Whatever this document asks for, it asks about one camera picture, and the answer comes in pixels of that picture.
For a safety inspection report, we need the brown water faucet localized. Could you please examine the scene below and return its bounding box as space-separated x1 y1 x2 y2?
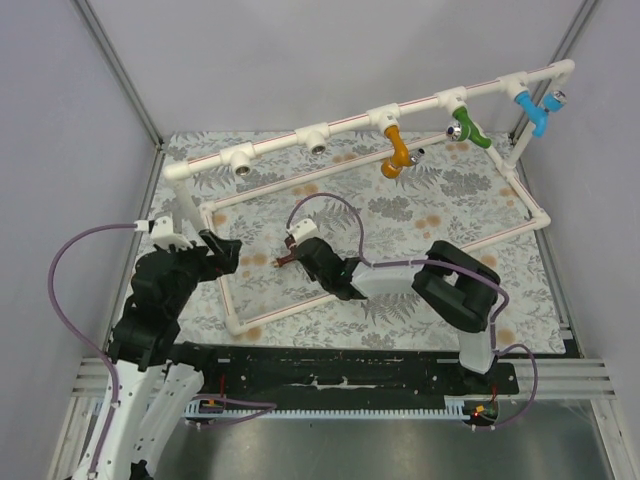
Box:
272 235 297 268

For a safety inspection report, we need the white PVC pipe frame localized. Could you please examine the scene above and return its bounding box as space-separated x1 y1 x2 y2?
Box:
162 58 576 341

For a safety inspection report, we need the orange water faucet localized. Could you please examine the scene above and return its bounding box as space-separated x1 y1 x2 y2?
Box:
381 125 425 179

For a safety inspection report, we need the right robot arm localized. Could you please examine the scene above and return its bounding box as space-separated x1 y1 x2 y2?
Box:
294 238 508 375

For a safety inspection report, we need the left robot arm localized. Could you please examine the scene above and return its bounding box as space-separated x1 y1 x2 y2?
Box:
73 230 242 479

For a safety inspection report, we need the green water faucet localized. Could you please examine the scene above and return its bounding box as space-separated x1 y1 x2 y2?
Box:
445 106 492 149

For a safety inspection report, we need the blue water faucet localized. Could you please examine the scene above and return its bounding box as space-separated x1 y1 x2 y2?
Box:
514 90 567 138

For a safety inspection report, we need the floral patterned table mat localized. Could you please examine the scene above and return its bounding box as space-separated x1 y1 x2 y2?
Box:
112 130 566 354

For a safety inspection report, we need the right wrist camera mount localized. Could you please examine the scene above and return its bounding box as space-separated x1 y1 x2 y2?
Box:
285 218 319 245

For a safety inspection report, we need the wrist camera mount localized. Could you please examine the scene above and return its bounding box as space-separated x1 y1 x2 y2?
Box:
285 218 319 245
134 213 195 252

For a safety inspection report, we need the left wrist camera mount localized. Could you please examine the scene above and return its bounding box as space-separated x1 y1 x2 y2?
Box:
134 213 195 252

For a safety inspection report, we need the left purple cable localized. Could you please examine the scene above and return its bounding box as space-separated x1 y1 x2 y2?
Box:
47 222 277 476

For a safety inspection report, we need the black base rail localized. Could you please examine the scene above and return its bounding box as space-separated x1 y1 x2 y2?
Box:
170 342 519 406

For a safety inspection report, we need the white slotted cable duct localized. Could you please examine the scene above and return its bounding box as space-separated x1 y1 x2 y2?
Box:
182 398 471 421

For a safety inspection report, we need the aluminium frame profile left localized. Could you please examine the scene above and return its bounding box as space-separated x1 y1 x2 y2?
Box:
71 0 164 150

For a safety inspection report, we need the aluminium frame profile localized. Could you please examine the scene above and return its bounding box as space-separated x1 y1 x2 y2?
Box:
550 0 601 63
71 0 164 150

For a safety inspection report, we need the aluminium frame profile right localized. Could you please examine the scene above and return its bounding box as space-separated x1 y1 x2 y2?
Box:
550 0 601 63

